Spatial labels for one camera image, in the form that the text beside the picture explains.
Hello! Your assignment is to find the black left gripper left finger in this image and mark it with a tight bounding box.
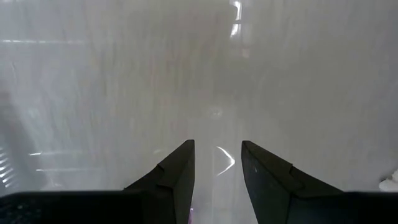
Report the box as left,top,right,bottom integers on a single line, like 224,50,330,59
0,139,196,224

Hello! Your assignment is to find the white plastic skeleton figure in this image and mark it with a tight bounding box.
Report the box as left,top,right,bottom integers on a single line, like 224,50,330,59
378,169,398,192

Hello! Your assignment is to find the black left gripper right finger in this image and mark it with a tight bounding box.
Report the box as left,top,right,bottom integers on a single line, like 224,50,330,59
241,140,398,224

